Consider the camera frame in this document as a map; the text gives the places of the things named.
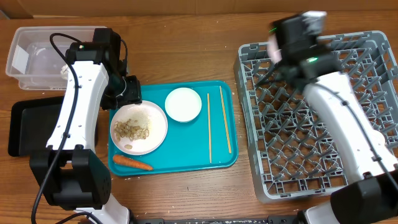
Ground wooden chopstick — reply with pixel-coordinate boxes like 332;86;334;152
219;86;232;154
206;93;212;164

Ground clear plastic bin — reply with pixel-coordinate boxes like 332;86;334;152
6;26;96;90

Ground white tissue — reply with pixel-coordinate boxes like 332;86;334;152
60;65;69;80

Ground pink rimmed bowl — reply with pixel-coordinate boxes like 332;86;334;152
267;34;282;64

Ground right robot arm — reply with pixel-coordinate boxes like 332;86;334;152
267;11;397;223

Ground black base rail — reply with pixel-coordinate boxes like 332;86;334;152
129;215;300;224

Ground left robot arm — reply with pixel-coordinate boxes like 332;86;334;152
29;28;142;223

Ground white bowl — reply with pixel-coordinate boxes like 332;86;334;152
165;88;202;123

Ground orange carrot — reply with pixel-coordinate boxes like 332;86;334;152
113;154;154;170

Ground black plastic tray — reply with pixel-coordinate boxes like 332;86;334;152
8;96;64;157

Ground teal serving tray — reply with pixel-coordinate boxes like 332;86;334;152
108;80;239;177

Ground grey dishwasher rack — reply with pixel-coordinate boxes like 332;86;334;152
234;30;397;203

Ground white plate with food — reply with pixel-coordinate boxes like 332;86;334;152
109;101;168;156

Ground food scraps on plate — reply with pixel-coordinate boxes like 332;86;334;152
113;118;152;150

